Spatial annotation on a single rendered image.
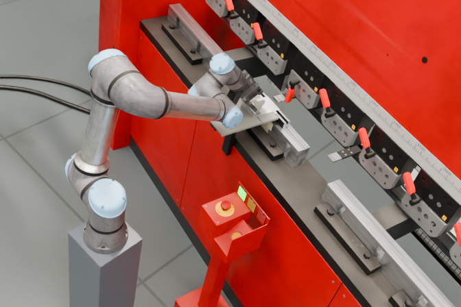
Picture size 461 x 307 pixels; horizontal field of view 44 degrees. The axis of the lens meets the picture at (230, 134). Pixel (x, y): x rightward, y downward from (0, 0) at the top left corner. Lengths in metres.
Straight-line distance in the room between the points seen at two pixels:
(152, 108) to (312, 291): 0.97
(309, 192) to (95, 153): 0.81
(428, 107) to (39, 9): 3.35
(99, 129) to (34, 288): 1.22
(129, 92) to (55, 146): 1.82
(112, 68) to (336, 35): 0.70
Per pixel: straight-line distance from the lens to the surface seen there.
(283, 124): 2.20
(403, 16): 1.65
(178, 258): 2.92
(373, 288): 1.99
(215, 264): 2.33
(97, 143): 1.81
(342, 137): 1.92
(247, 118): 2.17
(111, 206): 1.81
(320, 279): 2.11
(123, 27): 2.81
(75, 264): 2.12
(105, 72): 1.65
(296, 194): 2.13
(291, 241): 2.16
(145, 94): 1.59
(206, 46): 2.55
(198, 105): 1.74
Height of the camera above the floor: 2.41
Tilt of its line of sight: 43 degrees down
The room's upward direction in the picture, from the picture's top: 14 degrees clockwise
